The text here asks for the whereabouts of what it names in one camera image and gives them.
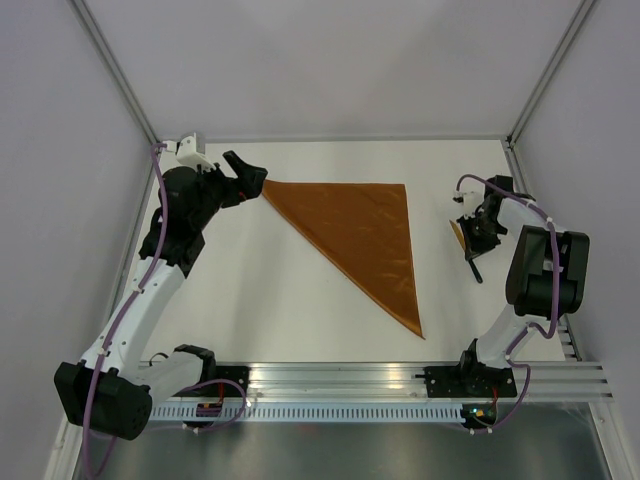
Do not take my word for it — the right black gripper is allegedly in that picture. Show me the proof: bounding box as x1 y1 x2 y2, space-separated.
457 211 505 260

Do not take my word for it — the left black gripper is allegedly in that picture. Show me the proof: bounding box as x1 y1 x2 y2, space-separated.
191 151 267 230

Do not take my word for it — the orange cloth napkin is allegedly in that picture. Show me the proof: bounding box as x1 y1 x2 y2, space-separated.
262 180 424 338

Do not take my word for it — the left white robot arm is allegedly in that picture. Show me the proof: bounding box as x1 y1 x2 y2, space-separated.
54 151 268 440

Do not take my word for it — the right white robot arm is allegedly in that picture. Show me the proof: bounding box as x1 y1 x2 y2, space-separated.
452 175 590 395

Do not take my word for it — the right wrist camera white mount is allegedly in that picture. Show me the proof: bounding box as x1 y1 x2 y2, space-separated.
453 191 484 218

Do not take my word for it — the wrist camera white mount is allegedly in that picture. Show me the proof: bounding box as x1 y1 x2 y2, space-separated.
453 191 484 218
164 132 214 172

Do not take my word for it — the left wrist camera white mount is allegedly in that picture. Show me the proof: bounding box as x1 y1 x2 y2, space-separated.
164 132 214 172

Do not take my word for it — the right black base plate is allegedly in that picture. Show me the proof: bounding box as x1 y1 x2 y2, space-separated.
415 365 518 399

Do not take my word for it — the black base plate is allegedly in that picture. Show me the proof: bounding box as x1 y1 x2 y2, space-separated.
415 365 518 399
199 365 251 401

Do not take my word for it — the aluminium mounting rail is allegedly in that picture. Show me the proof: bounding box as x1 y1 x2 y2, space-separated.
244 362 613 403

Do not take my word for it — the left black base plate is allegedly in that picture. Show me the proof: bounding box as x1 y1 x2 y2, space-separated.
199 365 251 401

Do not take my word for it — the left aluminium frame post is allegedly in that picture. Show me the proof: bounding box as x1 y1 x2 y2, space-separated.
67 0 158 144

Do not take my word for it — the aluminium frame post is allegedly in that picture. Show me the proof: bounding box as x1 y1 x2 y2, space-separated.
67 0 158 144
504 0 599 148

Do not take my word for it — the right aluminium frame post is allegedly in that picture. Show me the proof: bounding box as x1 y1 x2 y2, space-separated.
504 0 599 148

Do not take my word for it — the white slotted cable duct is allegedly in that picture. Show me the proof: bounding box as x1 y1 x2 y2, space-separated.
150 401 465 423

